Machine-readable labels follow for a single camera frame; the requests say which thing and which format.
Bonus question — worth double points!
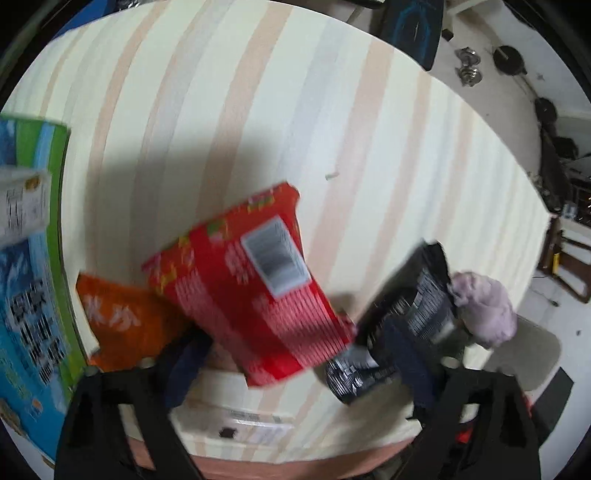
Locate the red snack packet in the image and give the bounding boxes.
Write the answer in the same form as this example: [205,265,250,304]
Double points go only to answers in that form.
[142,182,359,388]

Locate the black weight plate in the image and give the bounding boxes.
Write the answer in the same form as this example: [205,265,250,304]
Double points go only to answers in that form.
[534,97,559,125]
[492,45,527,76]

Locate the orange snack packet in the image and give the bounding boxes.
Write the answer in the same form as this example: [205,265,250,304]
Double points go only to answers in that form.
[75,273,191,373]

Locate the metal dumbbell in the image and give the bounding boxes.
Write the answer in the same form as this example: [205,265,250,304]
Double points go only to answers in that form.
[454,46,484,86]

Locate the black snack packet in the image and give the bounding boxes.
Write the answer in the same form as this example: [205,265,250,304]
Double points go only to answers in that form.
[325,240,463,406]

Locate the black and blue chair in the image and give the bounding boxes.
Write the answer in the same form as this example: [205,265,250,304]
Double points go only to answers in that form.
[378,0,447,73]

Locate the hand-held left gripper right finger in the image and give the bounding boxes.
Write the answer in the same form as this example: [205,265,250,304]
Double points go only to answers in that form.
[382,318,542,480]

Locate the striped bed mattress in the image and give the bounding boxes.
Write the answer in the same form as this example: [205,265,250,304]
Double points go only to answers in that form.
[0,0,553,463]

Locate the purple soft cloth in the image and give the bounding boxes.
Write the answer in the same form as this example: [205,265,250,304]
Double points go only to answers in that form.
[450,271,518,350]

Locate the white mattress label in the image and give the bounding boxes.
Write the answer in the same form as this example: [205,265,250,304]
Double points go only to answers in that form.
[221,408,297,445]

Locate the wooden stool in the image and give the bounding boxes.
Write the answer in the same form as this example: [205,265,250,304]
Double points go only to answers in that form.
[537,216,591,304]

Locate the white printed packet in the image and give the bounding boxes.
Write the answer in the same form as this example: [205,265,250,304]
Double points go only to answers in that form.
[0,168,52,246]

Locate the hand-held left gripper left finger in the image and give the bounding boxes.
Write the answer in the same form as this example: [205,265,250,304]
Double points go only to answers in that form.
[54,331,211,480]

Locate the blue and green packet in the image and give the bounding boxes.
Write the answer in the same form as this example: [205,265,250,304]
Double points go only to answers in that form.
[0,115,89,463]

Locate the grey seat cushion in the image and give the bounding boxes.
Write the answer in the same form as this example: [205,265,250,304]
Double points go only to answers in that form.
[484,314,563,393]

